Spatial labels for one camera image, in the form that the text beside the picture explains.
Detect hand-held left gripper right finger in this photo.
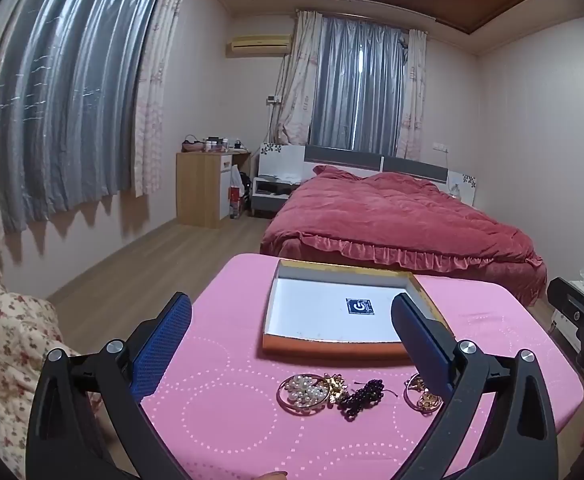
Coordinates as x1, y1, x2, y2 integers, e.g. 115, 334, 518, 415
390, 292, 559, 480

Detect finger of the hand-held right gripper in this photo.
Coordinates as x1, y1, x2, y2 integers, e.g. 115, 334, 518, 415
546, 277, 584, 325

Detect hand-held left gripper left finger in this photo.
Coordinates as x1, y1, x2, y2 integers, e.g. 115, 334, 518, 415
24, 290, 194, 480

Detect gold hoop earrings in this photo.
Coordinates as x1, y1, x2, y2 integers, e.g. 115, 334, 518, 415
403, 373, 446, 416

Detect dark purple bead bracelet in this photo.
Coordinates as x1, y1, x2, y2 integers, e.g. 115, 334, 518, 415
338, 378, 399, 421

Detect gold flower brooch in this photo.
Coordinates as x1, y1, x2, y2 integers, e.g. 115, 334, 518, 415
319, 372, 356, 406

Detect white shallow box gold rim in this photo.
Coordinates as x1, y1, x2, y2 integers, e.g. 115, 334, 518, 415
262, 259, 456, 361

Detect pearl hoop bracelet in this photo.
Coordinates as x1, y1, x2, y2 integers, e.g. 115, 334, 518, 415
277, 372, 331, 415

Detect pink dotted tablecloth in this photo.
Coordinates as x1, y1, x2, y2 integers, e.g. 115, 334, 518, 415
138, 252, 584, 480

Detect red ruffled duvet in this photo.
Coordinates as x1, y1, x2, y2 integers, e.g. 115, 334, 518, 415
259, 164, 548, 307

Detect white flower-print headboard panel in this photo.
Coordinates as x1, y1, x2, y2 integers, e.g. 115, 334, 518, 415
446, 169, 478, 207
257, 142, 306, 182

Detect floral print blanket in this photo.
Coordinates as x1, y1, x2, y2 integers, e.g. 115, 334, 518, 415
0, 209, 104, 480

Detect wooden desk cabinet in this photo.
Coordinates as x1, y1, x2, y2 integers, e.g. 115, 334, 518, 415
175, 149, 252, 229

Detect red bag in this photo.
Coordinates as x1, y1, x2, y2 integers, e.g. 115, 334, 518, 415
228, 186, 246, 220

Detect white nightstand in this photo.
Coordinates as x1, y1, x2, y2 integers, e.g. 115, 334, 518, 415
250, 175, 304, 219

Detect grey bed headboard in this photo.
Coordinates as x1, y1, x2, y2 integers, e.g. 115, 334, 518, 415
304, 143, 450, 186

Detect pink floral window curtain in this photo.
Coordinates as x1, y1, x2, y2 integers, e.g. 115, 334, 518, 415
393, 29, 430, 162
273, 9, 325, 147

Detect long pink floral curtain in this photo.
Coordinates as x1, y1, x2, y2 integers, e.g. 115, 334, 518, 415
131, 0, 196, 199

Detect large grey pleated curtain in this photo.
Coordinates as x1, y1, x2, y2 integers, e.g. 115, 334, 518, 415
0, 0, 174, 235

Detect small grey window curtain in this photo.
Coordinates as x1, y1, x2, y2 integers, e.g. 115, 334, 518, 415
309, 14, 406, 155

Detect wall air conditioner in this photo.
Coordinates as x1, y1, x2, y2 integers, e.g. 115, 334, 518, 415
225, 34, 293, 59

